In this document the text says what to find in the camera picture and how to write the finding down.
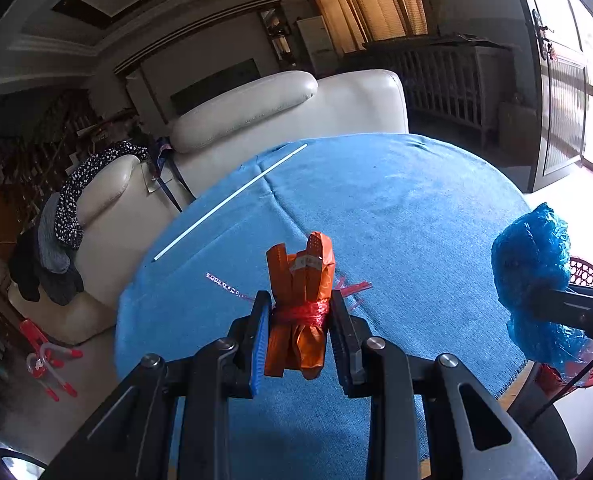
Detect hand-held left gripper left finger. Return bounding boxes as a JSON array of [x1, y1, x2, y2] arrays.
[[41, 291, 272, 480]]

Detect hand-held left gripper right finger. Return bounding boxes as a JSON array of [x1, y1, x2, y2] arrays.
[[331, 294, 557, 480]]

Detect red plastic basket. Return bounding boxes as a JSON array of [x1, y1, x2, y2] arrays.
[[534, 256, 593, 396]]

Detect blue plastic bag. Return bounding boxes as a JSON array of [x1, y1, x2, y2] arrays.
[[491, 202, 590, 376]]

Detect orange bag with red string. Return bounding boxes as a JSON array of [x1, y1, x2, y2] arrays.
[[205, 231, 375, 381]]

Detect round wooden table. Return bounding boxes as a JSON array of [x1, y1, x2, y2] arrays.
[[497, 360, 540, 411]]

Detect thin white straw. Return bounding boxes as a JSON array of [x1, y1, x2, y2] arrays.
[[153, 143, 309, 262]]

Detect blue tablecloth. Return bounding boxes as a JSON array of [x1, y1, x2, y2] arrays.
[[114, 132, 535, 480]]

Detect grey door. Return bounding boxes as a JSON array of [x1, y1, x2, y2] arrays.
[[519, 0, 590, 193]]

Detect red and white toy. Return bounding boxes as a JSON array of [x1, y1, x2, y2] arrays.
[[19, 319, 84, 402]]

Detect dark clothes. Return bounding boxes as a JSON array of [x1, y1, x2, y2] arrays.
[[9, 195, 84, 307]]

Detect cream leather sofa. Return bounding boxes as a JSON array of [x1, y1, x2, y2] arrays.
[[9, 70, 410, 346]]

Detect black white patterned cloth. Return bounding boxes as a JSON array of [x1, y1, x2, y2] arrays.
[[54, 141, 150, 251]]

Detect white baby crib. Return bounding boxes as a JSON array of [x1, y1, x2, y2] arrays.
[[364, 35, 510, 148]]

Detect white standing air conditioner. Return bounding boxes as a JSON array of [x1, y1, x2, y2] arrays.
[[296, 16, 338, 77]]

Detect glass display cabinet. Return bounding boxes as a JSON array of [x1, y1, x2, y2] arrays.
[[257, 6, 297, 63]]

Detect beige curtains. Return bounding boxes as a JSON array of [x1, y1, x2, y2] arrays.
[[299, 0, 430, 53]]

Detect blue lanyard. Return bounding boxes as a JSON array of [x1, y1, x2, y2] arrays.
[[149, 136, 197, 213]]

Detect wall television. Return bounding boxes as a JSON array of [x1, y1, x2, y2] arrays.
[[170, 58, 262, 116]]

